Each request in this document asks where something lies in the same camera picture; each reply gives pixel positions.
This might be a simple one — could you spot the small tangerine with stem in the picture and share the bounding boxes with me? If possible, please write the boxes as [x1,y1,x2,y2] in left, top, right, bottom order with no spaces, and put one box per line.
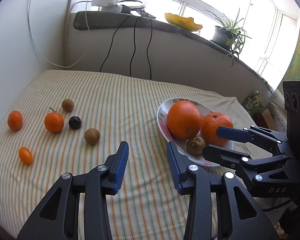
[44,107,65,133]

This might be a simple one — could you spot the black cable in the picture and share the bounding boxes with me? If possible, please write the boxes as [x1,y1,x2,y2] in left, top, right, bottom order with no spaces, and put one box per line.
[99,14,130,73]
[129,17,142,77]
[146,17,154,80]

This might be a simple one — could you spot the dark purple plum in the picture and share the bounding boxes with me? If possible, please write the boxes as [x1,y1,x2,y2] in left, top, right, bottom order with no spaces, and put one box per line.
[69,116,82,130]

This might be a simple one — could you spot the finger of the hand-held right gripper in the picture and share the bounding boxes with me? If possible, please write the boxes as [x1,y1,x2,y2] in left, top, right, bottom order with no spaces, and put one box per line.
[216,125,290,156]
[202,144,290,187]

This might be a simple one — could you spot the dark flower pot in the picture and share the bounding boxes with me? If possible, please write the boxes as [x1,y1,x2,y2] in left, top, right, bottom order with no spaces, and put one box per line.
[210,25,234,50]

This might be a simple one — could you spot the striped tablecloth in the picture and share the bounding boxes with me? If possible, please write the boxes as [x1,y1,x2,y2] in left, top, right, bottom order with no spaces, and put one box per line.
[0,69,275,240]

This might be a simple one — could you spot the medium bumpy orange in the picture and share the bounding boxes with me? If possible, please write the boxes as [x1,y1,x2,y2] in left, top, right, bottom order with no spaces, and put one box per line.
[201,112,234,147]

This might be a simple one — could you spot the grey stone windowsill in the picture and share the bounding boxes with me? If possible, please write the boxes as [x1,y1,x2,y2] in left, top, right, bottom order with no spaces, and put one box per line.
[73,10,275,90]

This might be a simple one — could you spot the spider plant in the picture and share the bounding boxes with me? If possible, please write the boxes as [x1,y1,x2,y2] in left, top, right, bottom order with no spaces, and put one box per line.
[206,7,252,68]

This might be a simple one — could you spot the white power adapter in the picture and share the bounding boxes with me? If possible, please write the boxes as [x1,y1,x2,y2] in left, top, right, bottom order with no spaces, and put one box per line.
[101,4,122,13]

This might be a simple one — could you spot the white ring light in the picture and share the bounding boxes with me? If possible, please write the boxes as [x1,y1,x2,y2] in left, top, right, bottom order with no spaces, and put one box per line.
[116,0,157,19]

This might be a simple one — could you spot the yellow wavy bowl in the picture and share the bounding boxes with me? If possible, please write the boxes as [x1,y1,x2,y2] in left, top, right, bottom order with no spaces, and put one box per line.
[164,12,203,32]

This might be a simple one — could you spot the white floral plate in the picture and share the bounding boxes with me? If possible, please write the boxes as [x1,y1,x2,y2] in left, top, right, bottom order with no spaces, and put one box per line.
[157,98,234,168]

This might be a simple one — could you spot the cardboard box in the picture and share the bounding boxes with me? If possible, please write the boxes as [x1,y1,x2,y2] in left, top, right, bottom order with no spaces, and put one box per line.
[254,107,280,130]

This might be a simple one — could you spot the greenish brown kiwi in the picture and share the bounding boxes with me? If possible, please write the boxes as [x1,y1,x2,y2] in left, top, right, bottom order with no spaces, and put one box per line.
[186,136,206,156]

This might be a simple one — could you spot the white cable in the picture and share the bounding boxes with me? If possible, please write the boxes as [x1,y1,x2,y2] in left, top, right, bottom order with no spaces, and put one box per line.
[27,0,93,68]

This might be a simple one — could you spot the orange kumquat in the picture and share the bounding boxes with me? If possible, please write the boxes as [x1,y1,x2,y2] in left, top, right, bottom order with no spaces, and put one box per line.
[18,147,34,165]

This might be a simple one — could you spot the green snack bag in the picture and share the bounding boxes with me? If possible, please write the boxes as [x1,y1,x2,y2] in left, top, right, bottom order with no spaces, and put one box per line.
[242,91,265,110]

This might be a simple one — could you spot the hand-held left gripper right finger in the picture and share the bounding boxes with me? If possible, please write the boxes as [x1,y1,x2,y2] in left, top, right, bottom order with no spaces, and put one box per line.
[167,142,280,240]

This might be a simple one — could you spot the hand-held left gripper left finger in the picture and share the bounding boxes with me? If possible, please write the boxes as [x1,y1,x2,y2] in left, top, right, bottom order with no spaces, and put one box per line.
[17,142,129,240]

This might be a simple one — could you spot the large smooth orange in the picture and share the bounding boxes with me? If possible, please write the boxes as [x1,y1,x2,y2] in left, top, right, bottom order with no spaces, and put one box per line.
[167,101,202,140]

